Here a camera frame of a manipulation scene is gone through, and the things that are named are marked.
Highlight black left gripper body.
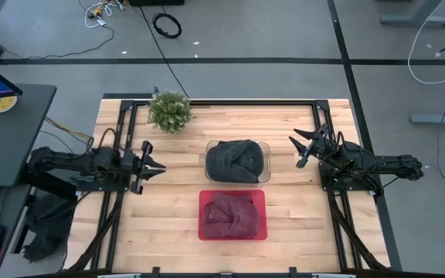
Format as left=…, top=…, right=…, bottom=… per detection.
left=119, top=140, right=155, bottom=195

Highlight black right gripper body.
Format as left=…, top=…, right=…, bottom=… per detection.
left=295, top=124, right=341, bottom=169

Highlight dark grey cap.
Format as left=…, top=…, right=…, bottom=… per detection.
left=205, top=139, right=265, bottom=185

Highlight maroon red cap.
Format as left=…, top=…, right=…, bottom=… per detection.
left=202, top=191, right=260, bottom=239

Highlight clear plastic bin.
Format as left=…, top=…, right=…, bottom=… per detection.
left=204, top=139, right=272, bottom=185

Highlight green potted plant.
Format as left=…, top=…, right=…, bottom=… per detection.
left=146, top=90, right=194, bottom=135

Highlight pink translucent plastic bin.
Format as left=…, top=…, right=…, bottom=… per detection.
left=197, top=188, right=269, bottom=242

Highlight grey desk leg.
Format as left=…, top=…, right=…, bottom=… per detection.
left=409, top=105, right=445, bottom=126
left=379, top=0, right=445, bottom=29

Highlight black desk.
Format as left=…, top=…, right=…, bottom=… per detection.
left=0, top=83, right=58, bottom=188

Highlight black box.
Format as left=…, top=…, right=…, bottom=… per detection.
left=127, top=0, right=185, bottom=7

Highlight black metal rig frame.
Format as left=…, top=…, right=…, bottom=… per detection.
left=63, top=99, right=390, bottom=278

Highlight yellow cable bundle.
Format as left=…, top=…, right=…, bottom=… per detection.
left=43, top=117, right=95, bottom=143

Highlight long black floor cable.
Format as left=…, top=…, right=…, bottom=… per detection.
left=138, top=5, right=191, bottom=100

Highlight long white cable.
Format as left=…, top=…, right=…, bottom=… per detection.
left=406, top=14, right=445, bottom=86

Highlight thin black floor cable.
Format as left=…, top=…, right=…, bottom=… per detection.
left=0, top=15, right=116, bottom=61

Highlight black coiled cable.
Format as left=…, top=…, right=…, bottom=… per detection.
left=151, top=12, right=183, bottom=39

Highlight white cable bundle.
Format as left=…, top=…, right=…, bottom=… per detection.
left=83, top=0, right=126, bottom=29

